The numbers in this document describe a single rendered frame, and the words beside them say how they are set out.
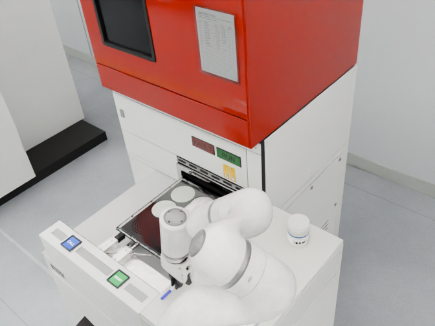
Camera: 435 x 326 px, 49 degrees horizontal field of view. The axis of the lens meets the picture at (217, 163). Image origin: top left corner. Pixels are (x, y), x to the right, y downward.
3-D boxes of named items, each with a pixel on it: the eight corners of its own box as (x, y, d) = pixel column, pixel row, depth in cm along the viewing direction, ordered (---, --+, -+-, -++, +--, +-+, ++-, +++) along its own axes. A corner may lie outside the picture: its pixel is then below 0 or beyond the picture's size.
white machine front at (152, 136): (131, 152, 234) (114, 79, 210) (266, 222, 190) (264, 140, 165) (126, 155, 233) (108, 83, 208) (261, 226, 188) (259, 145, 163)
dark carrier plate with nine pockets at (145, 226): (182, 180, 203) (182, 179, 202) (246, 214, 184) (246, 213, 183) (120, 228, 183) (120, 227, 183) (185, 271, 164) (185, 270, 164)
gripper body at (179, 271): (198, 252, 136) (197, 273, 144) (172, 233, 141) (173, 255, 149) (180, 269, 132) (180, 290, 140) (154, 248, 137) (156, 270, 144)
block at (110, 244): (113, 240, 180) (112, 235, 178) (119, 244, 178) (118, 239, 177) (96, 253, 176) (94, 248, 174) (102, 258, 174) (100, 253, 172)
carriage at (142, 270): (114, 245, 182) (112, 240, 181) (182, 293, 163) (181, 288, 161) (97, 258, 178) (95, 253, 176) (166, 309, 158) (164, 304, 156)
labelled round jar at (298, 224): (294, 229, 166) (295, 210, 160) (312, 239, 162) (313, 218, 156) (283, 242, 162) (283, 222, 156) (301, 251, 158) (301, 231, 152)
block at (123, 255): (127, 250, 176) (125, 245, 174) (133, 255, 174) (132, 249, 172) (111, 264, 171) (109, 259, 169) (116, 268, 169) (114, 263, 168)
